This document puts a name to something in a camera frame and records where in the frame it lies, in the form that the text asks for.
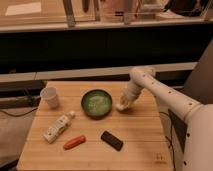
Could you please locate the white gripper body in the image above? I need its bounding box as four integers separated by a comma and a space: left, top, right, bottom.
120, 90, 138, 108

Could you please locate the green ceramic bowl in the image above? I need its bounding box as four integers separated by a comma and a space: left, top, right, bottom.
81, 89, 112, 119

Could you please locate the orange carrot toy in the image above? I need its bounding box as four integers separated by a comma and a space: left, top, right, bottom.
63, 135, 86, 150

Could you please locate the black cable left side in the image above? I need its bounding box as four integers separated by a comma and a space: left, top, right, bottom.
0, 107, 38, 118

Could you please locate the black cable right side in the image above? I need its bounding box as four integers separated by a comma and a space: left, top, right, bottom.
159, 111, 177, 171

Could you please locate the white sponge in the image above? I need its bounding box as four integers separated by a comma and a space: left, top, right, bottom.
116, 103, 132, 112

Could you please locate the black rectangular block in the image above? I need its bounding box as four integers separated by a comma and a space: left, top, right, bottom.
101, 131, 123, 151

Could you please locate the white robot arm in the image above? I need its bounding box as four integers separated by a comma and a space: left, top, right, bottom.
116, 67, 213, 171

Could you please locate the black cable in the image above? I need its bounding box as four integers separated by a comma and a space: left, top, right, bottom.
159, 111, 177, 171
0, 107, 38, 118

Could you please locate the white paper sheet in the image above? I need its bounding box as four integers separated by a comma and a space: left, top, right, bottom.
5, 2, 41, 16

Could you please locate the white paper cup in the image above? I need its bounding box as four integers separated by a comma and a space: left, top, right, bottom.
40, 87, 59, 109

